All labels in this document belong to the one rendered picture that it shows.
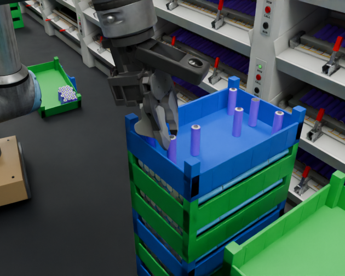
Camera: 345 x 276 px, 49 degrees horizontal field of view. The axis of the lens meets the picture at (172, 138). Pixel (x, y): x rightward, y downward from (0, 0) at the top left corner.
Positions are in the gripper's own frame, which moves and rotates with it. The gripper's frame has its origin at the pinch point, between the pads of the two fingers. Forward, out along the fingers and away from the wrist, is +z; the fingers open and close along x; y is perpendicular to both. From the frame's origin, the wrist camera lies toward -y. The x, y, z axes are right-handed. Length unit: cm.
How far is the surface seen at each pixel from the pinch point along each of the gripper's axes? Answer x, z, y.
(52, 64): -96, 12, 114
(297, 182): -46, 44, -13
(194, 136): -4.0, 2.1, -2.4
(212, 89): -65, 19, 17
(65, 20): -156, 1, 146
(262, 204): -9.8, 22.7, -11.6
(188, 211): 8.2, 10.1, -3.9
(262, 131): -18.1, 9.4, -11.6
